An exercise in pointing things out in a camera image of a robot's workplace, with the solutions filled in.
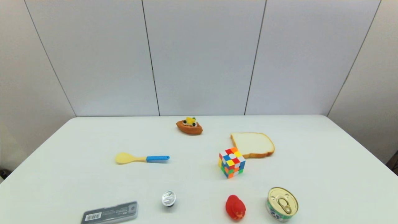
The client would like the yellow spoon with blue handle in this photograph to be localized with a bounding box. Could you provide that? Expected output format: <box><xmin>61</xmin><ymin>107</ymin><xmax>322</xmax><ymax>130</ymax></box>
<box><xmin>115</xmin><ymin>152</ymin><xmax>170</xmax><ymax>165</ymax></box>

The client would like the toy fruit tart pastry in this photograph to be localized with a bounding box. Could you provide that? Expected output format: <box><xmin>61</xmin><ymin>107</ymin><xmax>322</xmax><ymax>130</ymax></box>
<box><xmin>176</xmin><ymin>117</ymin><xmax>203</xmax><ymax>135</ymax></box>

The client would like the multicoloured puzzle cube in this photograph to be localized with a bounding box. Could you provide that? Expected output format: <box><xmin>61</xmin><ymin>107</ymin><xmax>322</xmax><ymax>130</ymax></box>
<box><xmin>218</xmin><ymin>147</ymin><xmax>246</xmax><ymax>179</ymax></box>

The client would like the toy white bread slice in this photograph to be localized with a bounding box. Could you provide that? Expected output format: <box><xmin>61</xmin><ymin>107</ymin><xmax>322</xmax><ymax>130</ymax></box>
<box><xmin>230</xmin><ymin>132</ymin><xmax>275</xmax><ymax>159</ymax></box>

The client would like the small silver foil cup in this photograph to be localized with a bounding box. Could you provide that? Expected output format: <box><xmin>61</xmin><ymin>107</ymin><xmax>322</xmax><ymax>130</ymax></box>
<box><xmin>161</xmin><ymin>190</ymin><xmax>177</xmax><ymax>207</ymax></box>

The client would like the red rubber duck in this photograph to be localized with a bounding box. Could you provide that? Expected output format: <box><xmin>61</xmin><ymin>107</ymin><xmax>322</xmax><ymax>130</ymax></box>
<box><xmin>225</xmin><ymin>195</ymin><xmax>246</xmax><ymax>221</ymax></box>

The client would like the tin can with pull tab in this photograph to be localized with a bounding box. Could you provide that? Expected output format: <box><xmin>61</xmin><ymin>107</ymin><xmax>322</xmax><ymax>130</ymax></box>
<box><xmin>266</xmin><ymin>187</ymin><xmax>299</xmax><ymax>222</ymax></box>

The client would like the grey pencil case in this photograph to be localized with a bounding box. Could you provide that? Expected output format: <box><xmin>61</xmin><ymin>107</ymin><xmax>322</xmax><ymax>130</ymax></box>
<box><xmin>81</xmin><ymin>201</ymin><xmax>138</xmax><ymax>224</ymax></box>

